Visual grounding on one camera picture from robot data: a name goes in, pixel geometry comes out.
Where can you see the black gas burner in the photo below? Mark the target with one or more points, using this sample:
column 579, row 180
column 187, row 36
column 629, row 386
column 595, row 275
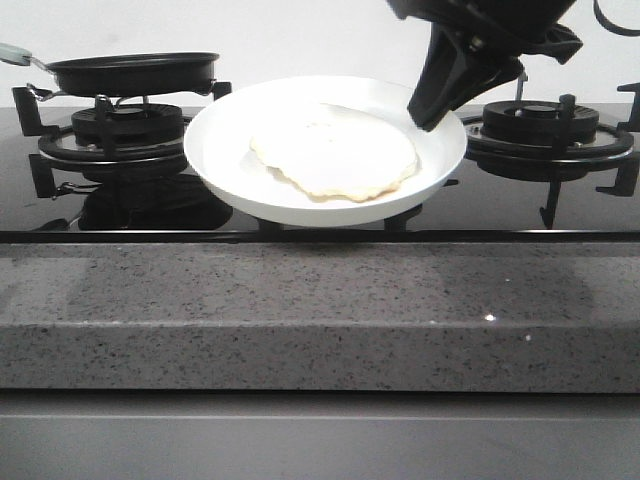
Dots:
column 137, row 140
column 544, row 135

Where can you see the fried egg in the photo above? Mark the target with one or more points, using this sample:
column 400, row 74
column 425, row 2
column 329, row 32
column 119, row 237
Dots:
column 334, row 151

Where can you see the black right gas burner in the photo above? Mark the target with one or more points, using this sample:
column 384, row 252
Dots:
column 544, row 135

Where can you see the black pan support grate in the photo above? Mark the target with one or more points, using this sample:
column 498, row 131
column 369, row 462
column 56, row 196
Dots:
column 492, row 198
column 35, row 112

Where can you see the black left gas burner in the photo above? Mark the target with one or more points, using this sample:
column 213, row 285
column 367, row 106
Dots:
column 137, row 140

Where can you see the black right pan support grate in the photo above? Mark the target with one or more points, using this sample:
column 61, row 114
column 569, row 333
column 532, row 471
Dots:
column 492, row 198

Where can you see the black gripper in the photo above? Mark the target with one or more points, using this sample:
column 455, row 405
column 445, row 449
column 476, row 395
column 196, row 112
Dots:
column 450, row 78

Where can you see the black glass cooktop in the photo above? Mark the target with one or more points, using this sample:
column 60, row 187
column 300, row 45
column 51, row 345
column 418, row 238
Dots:
column 27, row 218

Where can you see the grey cabinet front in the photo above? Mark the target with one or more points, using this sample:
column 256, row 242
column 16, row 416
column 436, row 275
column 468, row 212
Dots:
column 137, row 435

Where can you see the black left pan support grate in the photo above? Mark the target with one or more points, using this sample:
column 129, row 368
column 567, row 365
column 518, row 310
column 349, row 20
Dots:
column 35, row 112

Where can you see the white round plate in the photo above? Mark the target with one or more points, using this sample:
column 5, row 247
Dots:
column 217, row 146

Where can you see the black frying pan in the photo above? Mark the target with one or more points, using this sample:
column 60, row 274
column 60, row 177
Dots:
column 129, row 75

